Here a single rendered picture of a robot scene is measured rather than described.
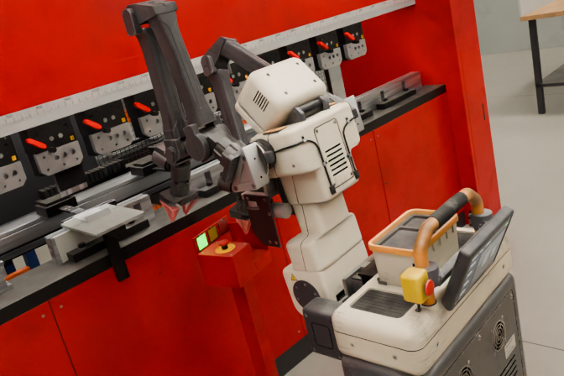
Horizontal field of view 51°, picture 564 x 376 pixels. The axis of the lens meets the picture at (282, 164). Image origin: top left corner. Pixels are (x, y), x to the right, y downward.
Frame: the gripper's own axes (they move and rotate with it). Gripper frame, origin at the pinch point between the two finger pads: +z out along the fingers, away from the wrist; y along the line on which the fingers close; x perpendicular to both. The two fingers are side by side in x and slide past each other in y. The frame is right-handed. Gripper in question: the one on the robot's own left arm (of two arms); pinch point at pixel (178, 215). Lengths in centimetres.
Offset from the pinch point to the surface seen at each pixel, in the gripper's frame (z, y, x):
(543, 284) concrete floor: 67, -151, 88
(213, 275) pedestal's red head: 30.5, -12.7, 5.1
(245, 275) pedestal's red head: 27.3, -18.4, 14.6
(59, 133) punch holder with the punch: -8, 9, -50
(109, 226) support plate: 8.3, 13.2, -17.1
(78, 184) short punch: 10.2, 6.6, -43.8
